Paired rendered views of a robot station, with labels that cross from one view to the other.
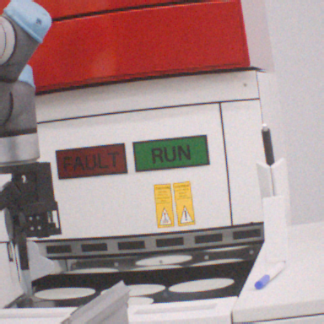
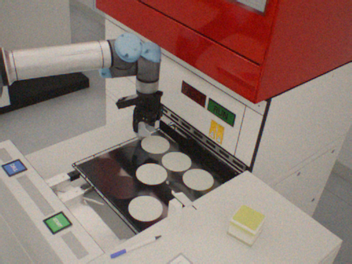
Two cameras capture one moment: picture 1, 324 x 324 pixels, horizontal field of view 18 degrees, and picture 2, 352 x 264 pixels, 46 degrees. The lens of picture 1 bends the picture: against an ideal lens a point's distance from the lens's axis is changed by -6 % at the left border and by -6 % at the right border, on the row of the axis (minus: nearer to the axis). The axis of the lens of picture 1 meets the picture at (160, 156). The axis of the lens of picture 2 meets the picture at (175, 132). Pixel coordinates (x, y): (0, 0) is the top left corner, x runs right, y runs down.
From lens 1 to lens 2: 109 cm
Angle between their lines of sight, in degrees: 47
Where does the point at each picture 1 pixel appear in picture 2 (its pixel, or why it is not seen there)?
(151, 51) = (217, 69)
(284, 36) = not seen: outside the picture
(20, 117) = (144, 75)
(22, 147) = (143, 87)
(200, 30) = (239, 73)
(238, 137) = (247, 125)
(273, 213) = (172, 210)
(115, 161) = (201, 100)
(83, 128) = (194, 78)
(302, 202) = not seen: outside the picture
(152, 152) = (214, 106)
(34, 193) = (149, 104)
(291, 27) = not seen: outside the picture
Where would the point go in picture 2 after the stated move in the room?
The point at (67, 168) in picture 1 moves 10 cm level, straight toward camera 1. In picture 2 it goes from (185, 90) to (168, 102)
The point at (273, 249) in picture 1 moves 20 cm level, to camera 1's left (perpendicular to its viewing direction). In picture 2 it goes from (169, 221) to (116, 183)
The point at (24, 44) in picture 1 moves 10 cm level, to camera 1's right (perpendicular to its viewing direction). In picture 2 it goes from (119, 62) to (147, 76)
